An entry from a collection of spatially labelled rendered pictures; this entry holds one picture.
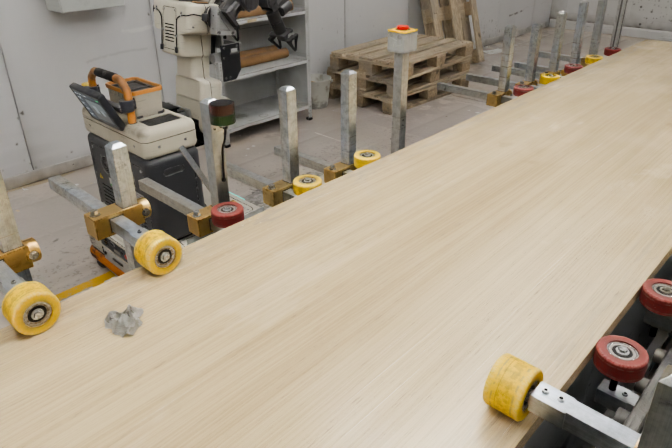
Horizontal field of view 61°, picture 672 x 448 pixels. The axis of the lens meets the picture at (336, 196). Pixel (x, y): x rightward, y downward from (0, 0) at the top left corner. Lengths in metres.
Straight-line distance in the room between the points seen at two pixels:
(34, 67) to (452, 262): 3.28
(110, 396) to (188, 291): 0.27
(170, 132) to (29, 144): 1.89
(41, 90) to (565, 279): 3.48
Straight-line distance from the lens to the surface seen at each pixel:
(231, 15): 2.46
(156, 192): 1.69
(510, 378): 0.87
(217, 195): 1.49
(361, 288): 1.13
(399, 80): 1.95
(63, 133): 4.21
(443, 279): 1.17
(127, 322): 1.10
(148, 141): 2.34
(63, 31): 4.11
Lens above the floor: 1.55
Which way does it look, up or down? 26 degrees down
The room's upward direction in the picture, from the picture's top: 1 degrees counter-clockwise
